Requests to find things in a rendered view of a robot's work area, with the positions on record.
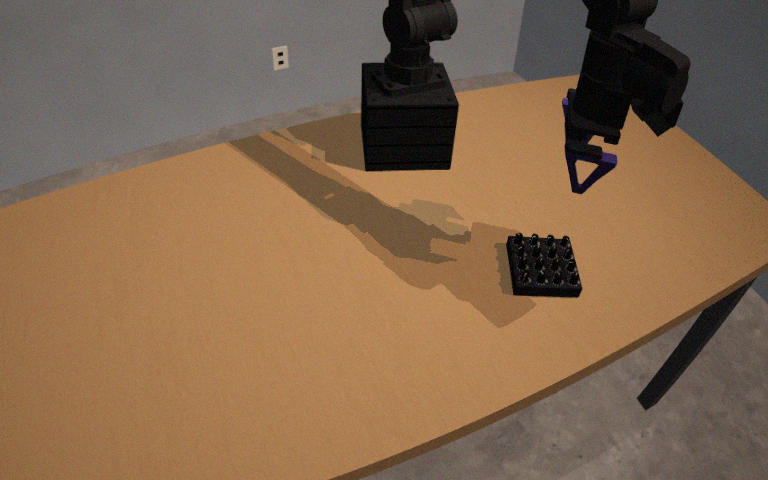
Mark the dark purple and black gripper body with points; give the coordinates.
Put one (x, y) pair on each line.
(582, 114)

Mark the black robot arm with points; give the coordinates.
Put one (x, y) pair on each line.
(654, 71)

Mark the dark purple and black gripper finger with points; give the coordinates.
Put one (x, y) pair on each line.
(565, 109)
(605, 165)

